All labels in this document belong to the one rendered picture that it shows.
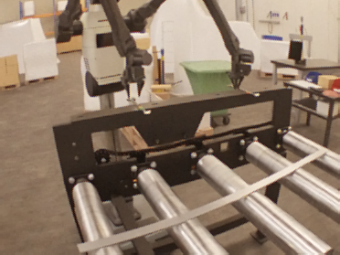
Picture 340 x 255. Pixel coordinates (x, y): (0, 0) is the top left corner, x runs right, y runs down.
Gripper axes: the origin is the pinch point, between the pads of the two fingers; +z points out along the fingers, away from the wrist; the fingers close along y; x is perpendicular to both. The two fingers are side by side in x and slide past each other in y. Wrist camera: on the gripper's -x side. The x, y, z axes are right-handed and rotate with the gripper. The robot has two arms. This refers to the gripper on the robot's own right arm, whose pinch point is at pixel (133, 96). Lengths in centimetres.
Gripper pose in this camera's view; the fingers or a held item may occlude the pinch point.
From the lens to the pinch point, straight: 130.6
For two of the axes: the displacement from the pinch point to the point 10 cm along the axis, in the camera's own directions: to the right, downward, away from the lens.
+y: 9.2, -1.6, 3.6
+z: 0.4, 9.4, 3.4
